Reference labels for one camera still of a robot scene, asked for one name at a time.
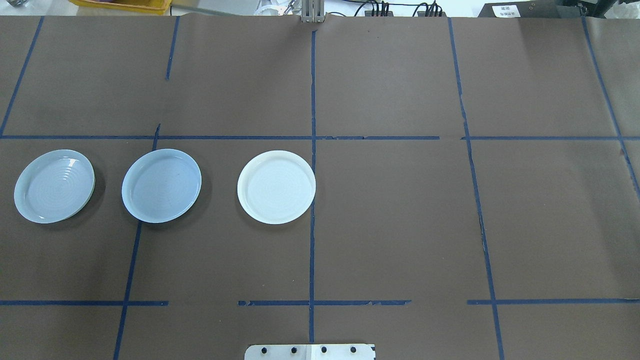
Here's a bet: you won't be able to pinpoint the aluminium profile post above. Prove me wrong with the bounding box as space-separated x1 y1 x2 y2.
300 0 326 24

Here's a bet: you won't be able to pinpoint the grey-blue round plate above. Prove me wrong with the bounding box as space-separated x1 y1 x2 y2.
13 149 96 224

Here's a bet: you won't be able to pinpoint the black box with white label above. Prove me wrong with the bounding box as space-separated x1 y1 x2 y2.
477 0 586 19

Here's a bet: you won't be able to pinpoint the light blue round plate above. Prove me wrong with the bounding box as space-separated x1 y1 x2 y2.
121 148 203 224

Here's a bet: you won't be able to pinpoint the black plug cable bundle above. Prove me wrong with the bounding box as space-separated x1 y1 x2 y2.
345 0 446 18

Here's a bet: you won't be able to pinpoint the white round plate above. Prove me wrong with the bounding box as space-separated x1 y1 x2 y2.
237 150 317 225

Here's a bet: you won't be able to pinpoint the yellow plastic crate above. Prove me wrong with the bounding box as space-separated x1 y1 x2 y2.
67 0 172 15

